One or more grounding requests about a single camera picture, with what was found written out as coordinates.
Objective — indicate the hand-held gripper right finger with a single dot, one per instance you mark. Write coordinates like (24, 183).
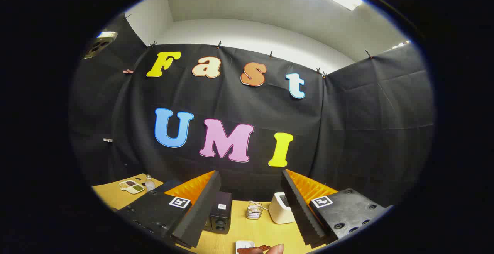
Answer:
(299, 211)

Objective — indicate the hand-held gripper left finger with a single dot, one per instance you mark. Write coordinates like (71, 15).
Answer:
(200, 215)

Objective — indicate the black toaster oven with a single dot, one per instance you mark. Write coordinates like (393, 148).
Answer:
(222, 217)

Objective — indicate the red-brown meat slice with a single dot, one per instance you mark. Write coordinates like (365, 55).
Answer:
(251, 250)

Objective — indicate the white pop-up toaster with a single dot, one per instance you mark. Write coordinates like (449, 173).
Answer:
(281, 209)

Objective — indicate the white rectangular dish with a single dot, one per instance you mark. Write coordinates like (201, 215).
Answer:
(243, 243)

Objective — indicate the clear plastic bottle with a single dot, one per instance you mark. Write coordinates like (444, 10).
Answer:
(149, 184)

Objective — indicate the divided dish with grains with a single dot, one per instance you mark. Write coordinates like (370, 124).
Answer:
(131, 186)

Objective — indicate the gold smartphone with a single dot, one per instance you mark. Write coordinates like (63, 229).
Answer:
(98, 45)

